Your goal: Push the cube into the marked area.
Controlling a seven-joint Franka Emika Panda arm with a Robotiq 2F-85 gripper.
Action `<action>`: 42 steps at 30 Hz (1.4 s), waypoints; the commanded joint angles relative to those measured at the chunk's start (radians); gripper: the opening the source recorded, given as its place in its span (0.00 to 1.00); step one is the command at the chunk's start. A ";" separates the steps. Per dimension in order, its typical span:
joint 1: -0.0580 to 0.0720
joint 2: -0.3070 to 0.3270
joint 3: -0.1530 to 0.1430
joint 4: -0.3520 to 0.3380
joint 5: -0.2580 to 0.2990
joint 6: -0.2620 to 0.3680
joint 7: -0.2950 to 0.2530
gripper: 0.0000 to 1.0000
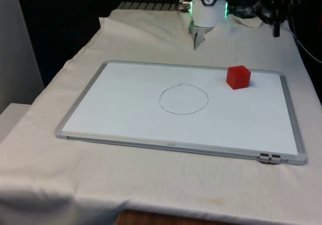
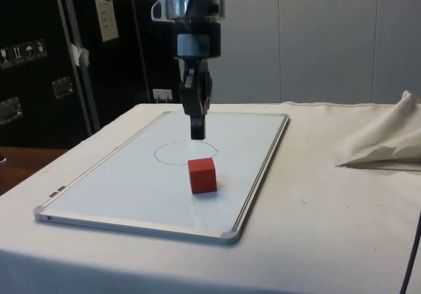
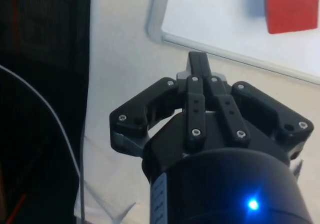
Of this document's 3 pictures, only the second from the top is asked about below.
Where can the black cabinet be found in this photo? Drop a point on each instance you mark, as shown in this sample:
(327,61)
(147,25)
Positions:
(33,21)

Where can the red cube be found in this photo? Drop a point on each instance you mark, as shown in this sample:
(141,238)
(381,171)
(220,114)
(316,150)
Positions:
(202,177)

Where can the white whiteboard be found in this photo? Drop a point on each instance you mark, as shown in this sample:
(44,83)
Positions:
(131,188)

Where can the pale locker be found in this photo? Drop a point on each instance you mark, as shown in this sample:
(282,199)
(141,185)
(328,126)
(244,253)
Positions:
(325,44)
(396,37)

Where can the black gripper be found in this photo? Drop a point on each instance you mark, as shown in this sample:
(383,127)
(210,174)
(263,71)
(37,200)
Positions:
(213,40)

